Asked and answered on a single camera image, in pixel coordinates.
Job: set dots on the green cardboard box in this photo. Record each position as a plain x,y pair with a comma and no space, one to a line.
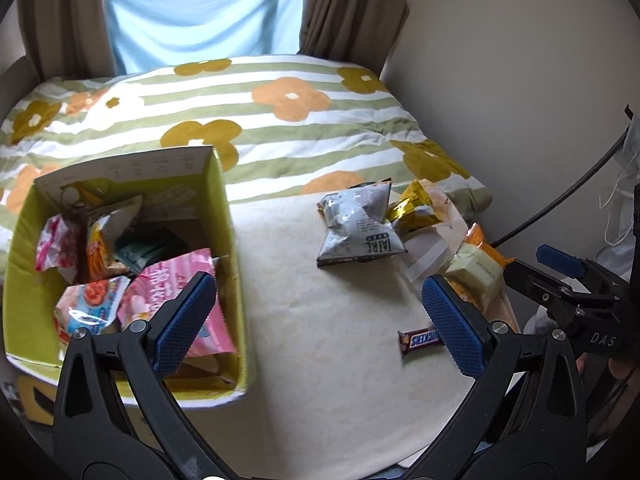
232,280

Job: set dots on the large pink snack bag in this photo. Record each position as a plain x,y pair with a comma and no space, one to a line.
160,285

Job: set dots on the brown chocolate bar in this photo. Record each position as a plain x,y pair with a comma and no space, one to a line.
417,341

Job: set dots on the brown curtain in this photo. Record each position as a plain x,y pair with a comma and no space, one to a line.
350,10
70,15

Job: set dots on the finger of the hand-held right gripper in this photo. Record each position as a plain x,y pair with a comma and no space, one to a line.
530,280
557,257

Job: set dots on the orange striped snack bag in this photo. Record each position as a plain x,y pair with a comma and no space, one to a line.
107,245

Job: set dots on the pale green snack packet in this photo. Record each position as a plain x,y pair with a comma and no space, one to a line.
475,275

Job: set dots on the dark green packet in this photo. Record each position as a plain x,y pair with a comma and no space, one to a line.
150,252

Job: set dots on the black clothes rack bar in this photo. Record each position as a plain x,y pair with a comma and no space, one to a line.
628,112

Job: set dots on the pale clear snack packet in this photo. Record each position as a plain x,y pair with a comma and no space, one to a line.
435,245

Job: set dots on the green striped flowered quilt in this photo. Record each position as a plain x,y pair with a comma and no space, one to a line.
280,150

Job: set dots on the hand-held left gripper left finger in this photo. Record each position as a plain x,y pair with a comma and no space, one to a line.
182,330

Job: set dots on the grey black-print snack bag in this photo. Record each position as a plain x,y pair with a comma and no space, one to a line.
355,225

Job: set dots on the light blue cloth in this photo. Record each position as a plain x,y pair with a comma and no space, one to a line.
200,15

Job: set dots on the orange snack packet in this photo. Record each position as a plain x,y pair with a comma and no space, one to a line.
487,242

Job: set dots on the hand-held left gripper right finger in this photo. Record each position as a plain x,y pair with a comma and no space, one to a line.
452,330

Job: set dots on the yellow item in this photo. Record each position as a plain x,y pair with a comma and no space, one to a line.
35,400

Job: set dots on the gold foil wrapper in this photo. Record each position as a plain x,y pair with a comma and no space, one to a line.
412,207

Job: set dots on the light blue orange snack bag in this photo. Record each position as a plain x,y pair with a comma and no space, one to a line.
90,305

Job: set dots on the grey hanging garment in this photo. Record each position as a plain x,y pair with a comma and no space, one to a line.
632,142

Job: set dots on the black curved pole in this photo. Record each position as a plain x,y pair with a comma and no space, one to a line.
575,195

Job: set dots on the small pink white packet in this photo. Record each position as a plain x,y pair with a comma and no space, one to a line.
57,247

